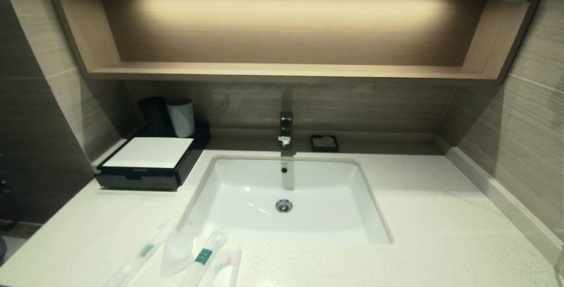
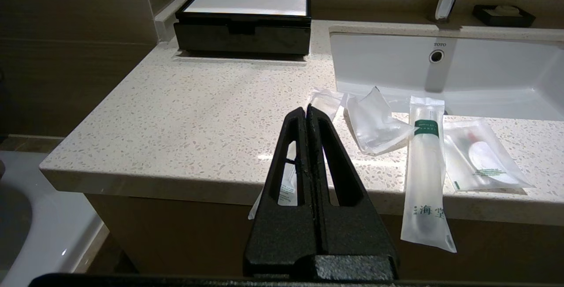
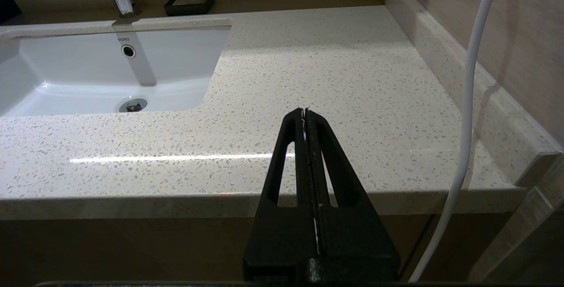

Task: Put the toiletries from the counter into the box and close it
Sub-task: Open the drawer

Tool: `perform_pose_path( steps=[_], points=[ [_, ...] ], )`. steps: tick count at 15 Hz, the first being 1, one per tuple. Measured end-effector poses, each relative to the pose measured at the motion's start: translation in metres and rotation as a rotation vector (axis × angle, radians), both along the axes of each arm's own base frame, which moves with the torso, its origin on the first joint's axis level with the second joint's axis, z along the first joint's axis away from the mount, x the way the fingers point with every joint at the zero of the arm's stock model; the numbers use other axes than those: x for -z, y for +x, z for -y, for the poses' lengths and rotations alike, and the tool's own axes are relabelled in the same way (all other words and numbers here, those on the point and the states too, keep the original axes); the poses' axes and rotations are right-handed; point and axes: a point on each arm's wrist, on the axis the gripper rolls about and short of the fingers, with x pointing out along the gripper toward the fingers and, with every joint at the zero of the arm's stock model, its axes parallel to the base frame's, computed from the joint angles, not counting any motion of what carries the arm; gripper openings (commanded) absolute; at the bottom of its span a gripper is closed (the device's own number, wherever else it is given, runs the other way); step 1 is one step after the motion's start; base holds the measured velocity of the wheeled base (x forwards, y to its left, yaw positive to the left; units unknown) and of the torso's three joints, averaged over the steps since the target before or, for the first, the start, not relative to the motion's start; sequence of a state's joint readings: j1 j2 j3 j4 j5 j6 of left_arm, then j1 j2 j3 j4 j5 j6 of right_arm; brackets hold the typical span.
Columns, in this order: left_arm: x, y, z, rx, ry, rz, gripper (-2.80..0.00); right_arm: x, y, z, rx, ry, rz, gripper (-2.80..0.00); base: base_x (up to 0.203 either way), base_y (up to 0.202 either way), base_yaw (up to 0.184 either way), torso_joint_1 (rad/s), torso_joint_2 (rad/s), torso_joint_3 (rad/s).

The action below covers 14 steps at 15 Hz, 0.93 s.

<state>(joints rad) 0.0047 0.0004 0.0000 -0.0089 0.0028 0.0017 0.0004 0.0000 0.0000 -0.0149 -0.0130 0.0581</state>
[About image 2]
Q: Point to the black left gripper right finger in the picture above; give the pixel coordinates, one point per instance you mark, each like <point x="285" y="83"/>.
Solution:
<point x="352" y="234"/>

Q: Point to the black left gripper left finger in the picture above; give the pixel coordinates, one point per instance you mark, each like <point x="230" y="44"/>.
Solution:
<point x="282" y="234"/>

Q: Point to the long clear packet green print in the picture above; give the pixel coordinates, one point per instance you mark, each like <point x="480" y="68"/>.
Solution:
<point x="326" y="102"/>

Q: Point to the black box with white lid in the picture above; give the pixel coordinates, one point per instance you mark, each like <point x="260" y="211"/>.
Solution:
<point x="246" y="0"/>

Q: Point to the toothbrush packet dark green band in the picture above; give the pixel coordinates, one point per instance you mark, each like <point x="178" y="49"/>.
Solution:
<point x="425" y="168"/>

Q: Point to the wooden vanity cabinet front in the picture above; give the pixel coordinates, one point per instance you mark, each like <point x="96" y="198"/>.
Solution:
<point x="176" y="234"/>

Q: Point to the crumpled clear plastic packet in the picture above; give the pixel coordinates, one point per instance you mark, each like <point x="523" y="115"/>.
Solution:
<point x="374" y="124"/>

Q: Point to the flat packet with cotton swabs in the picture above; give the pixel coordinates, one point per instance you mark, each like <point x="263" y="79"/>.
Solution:
<point x="484" y="159"/>

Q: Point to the white ceramic sink basin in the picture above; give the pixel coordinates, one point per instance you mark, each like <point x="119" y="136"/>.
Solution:
<point x="484" y="75"/>

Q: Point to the white bathtub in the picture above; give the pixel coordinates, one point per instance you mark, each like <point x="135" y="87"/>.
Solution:
<point x="44" y="234"/>

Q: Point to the black soap dish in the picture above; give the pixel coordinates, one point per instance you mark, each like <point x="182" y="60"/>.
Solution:
<point x="506" y="20"/>

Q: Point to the pale soap bar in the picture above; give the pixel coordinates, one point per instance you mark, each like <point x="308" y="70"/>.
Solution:
<point x="502" y="10"/>

